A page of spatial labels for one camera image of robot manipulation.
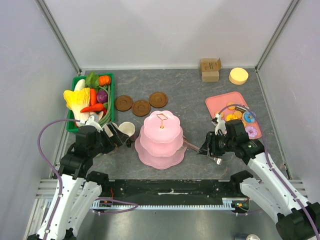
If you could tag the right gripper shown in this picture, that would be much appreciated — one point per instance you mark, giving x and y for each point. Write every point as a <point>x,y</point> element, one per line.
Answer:
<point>209,147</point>

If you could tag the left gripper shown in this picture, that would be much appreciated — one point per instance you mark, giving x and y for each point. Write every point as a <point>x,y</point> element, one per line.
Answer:
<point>115,140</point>

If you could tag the metal tongs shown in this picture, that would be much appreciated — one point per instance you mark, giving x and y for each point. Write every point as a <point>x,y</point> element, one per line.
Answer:
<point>200,151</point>

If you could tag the chocolate cake slice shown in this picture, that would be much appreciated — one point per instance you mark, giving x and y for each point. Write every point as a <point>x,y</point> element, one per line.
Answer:
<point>241,109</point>

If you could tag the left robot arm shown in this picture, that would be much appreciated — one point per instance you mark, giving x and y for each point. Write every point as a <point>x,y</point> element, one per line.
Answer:
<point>77,188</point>

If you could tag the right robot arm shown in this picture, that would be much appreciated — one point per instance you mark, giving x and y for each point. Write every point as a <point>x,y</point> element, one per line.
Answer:
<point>295,217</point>

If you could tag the black mug white inside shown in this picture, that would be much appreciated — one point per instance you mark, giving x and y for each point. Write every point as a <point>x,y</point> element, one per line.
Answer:
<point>129,129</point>

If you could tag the pink mug white inside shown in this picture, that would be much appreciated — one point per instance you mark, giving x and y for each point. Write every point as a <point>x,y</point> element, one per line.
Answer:
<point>108,127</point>

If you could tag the toy green beans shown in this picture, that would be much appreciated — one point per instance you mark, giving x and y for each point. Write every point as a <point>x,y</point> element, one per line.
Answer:
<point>107,117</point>

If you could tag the brown saucer left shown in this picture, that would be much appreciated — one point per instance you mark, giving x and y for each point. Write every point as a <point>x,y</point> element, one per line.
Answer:
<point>123,103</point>

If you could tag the brown saucer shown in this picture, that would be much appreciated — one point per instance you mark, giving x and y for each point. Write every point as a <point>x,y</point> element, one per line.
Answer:
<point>158,99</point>
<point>141,108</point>
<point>123,103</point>

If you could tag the brown saucer middle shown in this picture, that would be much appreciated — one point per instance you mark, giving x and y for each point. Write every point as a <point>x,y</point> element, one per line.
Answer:
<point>141,108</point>

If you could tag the yellow donut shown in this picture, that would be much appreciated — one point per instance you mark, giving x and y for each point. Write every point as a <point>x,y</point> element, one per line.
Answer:
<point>230,117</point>

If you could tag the pink three-tier cake stand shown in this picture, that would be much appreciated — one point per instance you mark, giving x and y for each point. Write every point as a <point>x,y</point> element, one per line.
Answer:
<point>160,143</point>

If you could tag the toy purple onion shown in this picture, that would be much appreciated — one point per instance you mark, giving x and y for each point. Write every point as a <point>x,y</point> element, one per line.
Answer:
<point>102,96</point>

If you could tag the green vegetable crate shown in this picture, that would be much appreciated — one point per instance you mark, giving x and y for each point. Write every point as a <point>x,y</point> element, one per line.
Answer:
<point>93,98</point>

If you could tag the pink dessert tray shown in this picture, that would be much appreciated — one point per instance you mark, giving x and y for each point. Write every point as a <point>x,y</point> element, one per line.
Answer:
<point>216,103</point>

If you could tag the round biscuit lower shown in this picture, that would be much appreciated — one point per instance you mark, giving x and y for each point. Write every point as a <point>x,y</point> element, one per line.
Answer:
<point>237,114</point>

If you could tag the round biscuit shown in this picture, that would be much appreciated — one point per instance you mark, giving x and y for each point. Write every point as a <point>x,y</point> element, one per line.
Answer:
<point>231,106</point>
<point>237,114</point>

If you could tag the round biscuit upper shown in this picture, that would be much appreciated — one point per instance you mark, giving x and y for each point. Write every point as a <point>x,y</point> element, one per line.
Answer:
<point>231,106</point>

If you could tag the purple donut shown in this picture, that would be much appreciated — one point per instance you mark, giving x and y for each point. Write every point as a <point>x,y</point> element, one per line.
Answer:
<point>251,131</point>

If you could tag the blue donut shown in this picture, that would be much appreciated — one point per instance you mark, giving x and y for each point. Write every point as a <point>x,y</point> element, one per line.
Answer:
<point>248,117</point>

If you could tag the toy napa cabbage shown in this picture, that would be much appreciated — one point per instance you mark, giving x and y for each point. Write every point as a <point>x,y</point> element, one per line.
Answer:
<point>76,101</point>

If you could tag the brown saucer right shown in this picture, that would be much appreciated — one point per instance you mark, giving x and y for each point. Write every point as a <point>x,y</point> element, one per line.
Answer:
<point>158,99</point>

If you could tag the toy pumpkin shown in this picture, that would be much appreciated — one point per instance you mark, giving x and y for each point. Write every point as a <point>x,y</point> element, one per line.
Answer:
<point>104,80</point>

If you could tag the toy green leaf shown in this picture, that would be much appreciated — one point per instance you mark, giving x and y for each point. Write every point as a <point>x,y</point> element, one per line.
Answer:
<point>92,80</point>

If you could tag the toy white radish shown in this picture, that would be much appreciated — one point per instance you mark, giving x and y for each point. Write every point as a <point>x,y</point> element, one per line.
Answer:
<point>81,84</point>

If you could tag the cardboard box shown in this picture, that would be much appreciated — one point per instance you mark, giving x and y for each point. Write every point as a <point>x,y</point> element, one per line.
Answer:
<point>209,68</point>

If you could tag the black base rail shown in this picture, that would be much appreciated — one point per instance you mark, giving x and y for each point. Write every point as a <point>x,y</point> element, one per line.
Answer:
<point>167,191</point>

